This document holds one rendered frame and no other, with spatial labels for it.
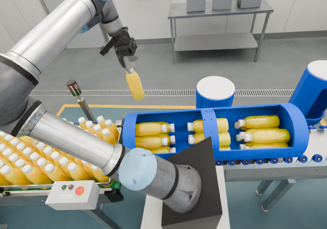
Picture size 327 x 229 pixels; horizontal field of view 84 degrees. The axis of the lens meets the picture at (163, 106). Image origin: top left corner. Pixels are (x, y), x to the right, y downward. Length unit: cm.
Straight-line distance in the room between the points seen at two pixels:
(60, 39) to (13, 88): 16
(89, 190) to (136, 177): 48
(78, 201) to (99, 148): 40
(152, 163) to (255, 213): 164
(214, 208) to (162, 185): 16
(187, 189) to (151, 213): 24
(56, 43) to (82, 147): 30
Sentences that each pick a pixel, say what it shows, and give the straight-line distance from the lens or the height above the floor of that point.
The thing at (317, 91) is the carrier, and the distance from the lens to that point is 181.
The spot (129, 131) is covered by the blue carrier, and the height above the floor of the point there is 122.
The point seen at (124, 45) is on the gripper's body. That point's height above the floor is 158.
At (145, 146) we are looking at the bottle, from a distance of 97.
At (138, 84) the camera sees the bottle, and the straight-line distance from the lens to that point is 97.
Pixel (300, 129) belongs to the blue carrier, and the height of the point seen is 120.
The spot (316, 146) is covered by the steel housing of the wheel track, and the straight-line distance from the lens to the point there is 140.
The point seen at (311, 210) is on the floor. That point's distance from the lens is 228.
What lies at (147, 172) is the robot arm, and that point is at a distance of 53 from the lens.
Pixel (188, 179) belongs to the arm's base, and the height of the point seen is 136.
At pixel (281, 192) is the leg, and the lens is 170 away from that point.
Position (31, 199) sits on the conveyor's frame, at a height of 84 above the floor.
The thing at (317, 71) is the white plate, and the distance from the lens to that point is 181.
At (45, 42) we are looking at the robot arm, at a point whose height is 176.
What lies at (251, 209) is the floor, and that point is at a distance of 208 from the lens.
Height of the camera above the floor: 192
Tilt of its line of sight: 44 degrees down
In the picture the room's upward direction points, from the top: 8 degrees counter-clockwise
